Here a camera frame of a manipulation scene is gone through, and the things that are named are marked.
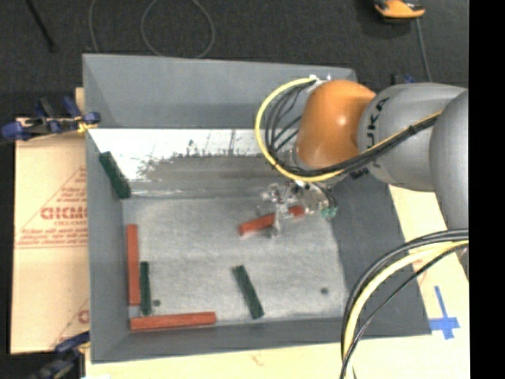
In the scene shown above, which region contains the red-brown block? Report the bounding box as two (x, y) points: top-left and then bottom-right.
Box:
(129, 310), (218, 333)
(125, 223), (142, 307)
(238, 205), (305, 238)

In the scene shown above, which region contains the grey metal bin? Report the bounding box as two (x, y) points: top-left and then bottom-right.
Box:
(81, 53), (432, 363)

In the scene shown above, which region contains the dark green flat block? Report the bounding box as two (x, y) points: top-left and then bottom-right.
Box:
(231, 265), (266, 321)
(138, 261), (153, 317)
(98, 150), (133, 201)

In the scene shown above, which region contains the brown cardboard board, red print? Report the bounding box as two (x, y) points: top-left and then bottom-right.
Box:
(9, 126), (92, 355)

